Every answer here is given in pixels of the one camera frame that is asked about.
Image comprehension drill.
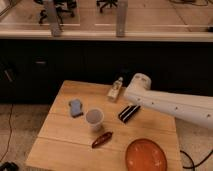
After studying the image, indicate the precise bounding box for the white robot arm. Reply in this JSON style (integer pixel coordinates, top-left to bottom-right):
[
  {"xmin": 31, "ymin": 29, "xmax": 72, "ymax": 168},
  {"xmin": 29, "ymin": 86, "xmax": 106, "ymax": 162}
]
[{"xmin": 124, "ymin": 73, "xmax": 213, "ymax": 130}]

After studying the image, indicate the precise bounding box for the black striped box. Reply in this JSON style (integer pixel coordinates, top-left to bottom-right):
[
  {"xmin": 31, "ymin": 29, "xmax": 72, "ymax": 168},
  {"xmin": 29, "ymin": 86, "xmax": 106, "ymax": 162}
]
[{"xmin": 118, "ymin": 105, "xmax": 140, "ymax": 123}]

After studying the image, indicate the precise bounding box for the grey metal post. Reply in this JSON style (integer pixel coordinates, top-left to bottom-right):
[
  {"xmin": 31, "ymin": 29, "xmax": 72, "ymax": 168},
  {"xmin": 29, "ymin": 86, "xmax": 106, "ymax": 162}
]
[
  {"xmin": 44, "ymin": 0, "xmax": 62, "ymax": 37},
  {"xmin": 116, "ymin": 0, "xmax": 128, "ymax": 37}
]

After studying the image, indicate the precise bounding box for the orange plate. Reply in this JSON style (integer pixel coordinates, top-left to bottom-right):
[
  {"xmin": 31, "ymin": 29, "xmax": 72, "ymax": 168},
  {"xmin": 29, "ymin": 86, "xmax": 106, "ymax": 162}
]
[{"xmin": 125, "ymin": 139, "xmax": 167, "ymax": 171}]

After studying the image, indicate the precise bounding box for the blue sponge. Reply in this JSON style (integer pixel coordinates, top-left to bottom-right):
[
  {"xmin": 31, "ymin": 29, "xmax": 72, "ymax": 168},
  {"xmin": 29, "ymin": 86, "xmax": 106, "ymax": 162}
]
[{"xmin": 69, "ymin": 99, "xmax": 83, "ymax": 118}]

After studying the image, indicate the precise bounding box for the grey metal post left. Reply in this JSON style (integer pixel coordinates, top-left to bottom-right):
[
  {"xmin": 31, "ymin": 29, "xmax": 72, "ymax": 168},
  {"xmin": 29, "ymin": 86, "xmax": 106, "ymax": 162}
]
[{"xmin": 44, "ymin": 0, "xmax": 62, "ymax": 37}]

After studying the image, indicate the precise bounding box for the black office chair left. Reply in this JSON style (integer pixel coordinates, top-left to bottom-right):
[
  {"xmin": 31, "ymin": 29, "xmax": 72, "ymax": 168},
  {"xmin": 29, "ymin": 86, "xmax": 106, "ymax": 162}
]
[{"xmin": 33, "ymin": 0, "xmax": 77, "ymax": 24}]

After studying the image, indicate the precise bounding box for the grey metal post right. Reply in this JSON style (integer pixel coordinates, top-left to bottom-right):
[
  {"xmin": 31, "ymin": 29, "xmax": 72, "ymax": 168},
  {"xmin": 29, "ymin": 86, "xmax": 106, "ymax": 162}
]
[{"xmin": 116, "ymin": 0, "xmax": 128, "ymax": 37}]

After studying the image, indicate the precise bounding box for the black cable floor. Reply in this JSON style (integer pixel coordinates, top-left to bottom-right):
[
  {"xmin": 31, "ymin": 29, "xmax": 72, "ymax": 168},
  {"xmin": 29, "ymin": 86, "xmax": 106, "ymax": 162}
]
[
  {"xmin": 180, "ymin": 149, "xmax": 213, "ymax": 170},
  {"xmin": 0, "ymin": 103, "xmax": 15, "ymax": 163}
]

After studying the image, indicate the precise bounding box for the black cable left floor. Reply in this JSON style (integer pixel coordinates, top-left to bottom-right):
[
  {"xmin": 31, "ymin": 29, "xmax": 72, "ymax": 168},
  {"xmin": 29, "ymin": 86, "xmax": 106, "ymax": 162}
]
[{"xmin": 0, "ymin": 103, "xmax": 15, "ymax": 163}]

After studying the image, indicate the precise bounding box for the black office chair middle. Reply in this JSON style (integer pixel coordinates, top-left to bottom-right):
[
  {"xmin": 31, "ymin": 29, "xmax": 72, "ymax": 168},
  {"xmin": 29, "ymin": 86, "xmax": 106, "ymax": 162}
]
[{"xmin": 96, "ymin": 0, "xmax": 118, "ymax": 13}]

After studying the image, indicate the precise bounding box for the black cable right floor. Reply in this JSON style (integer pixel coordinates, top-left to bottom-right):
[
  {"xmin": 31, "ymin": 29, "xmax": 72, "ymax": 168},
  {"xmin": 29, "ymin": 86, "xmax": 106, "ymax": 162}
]
[{"xmin": 180, "ymin": 149, "xmax": 213, "ymax": 170}]

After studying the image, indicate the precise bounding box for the black office chair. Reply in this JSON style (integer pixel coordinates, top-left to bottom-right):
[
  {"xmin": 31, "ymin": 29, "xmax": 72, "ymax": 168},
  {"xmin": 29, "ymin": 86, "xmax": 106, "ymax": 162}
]
[
  {"xmin": 33, "ymin": 0, "xmax": 77, "ymax": 24},
  {"xmin": 96, "ymin": 0, "xmax": 118, "ymax": 13}
]

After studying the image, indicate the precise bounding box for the black object floor corner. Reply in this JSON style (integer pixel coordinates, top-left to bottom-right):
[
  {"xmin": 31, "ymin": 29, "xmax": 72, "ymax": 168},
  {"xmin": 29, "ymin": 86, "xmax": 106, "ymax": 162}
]
[{"xmin": 0, "ymin": 162, "xmax": 19, "ymax": 171}]

